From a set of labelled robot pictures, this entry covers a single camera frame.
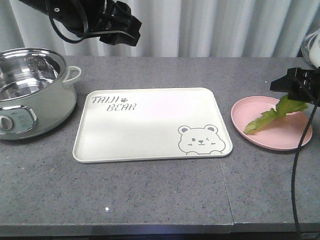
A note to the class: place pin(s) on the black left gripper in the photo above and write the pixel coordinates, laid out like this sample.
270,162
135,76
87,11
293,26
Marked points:
112,22

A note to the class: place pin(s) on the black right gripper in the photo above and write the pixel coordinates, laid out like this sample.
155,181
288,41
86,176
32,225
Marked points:
300,84

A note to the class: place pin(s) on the green lettuce leaf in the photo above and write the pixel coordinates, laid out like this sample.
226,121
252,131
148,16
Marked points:
284,107

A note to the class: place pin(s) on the pink round plate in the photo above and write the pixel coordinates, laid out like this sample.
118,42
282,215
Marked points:
282,134

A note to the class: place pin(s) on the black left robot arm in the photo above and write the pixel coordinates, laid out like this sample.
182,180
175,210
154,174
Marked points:
77,20

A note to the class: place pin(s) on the cream bear tray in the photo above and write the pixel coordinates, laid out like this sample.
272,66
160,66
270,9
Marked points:
150,124

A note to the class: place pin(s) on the white blender appliance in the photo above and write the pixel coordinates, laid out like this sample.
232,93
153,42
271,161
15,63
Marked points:
310,48

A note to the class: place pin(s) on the grey white curtain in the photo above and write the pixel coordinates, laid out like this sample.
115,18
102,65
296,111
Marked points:
180,28

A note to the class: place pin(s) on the green electric cooking pot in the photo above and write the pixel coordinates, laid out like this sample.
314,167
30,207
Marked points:
37,92

